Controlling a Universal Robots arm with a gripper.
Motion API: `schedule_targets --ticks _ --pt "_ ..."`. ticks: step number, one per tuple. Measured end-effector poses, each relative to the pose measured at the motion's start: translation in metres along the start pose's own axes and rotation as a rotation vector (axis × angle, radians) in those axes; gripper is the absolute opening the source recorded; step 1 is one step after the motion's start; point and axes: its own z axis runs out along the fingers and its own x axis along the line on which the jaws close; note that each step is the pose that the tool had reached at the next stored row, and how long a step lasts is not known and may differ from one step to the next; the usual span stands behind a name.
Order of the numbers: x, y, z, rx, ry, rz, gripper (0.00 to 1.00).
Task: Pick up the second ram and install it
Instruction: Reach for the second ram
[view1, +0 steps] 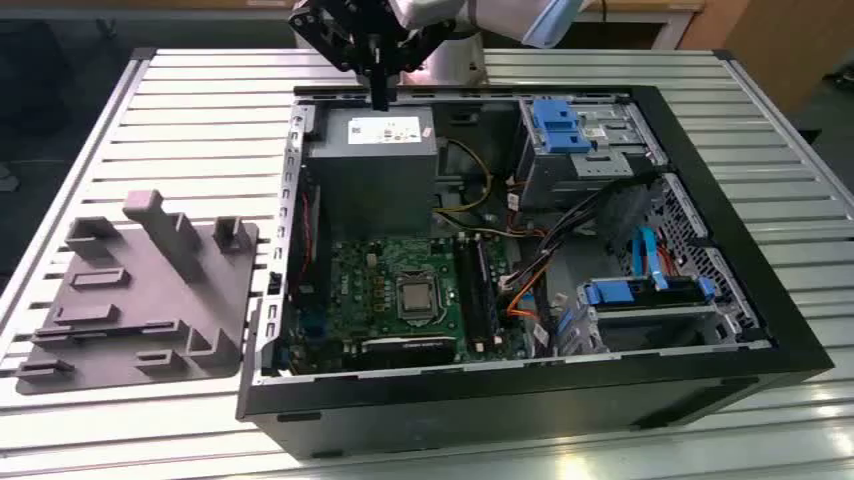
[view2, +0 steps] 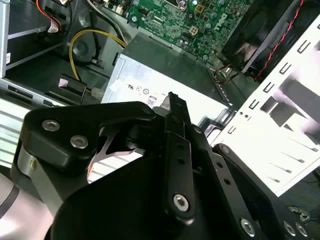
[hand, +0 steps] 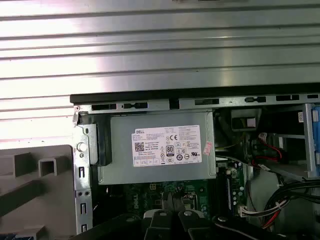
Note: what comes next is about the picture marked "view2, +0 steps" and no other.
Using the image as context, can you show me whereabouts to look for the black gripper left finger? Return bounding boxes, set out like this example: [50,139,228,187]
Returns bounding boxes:
[14,91,198,226]

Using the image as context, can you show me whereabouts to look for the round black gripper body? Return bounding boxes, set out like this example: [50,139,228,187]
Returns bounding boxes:
[49,149,241,240]

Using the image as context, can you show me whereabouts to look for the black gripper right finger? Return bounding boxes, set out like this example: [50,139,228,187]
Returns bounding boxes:
[186,124,312,240]

